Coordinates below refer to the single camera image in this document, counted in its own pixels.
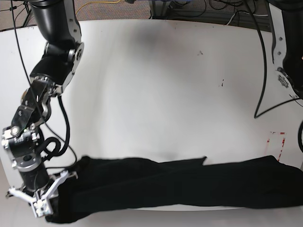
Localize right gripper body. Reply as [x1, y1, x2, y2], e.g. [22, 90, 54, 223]
[6, 164, 78, 208]

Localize black graphic t-shirt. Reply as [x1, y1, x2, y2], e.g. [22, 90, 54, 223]
[46, 156, 303, 224]

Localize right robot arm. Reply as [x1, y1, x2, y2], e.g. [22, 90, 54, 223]
[1, 0, 84, 212]

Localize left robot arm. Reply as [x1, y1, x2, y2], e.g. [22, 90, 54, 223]
[267, 0, 303, 99]

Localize black tripod stand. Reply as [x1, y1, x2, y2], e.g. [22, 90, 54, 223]
[22, 1, 33, 27]

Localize red tape rectangle marking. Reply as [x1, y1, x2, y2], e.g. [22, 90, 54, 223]
[265, 131, 286, 162]

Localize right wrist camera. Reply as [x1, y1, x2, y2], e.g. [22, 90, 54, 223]
[32, 199, 53, 218]

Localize yellow cable on floor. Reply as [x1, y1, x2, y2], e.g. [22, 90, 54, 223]
[76, 0, 124, 14]

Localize white cable on floor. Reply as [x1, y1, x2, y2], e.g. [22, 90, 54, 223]
[226, 10, 270, 26]

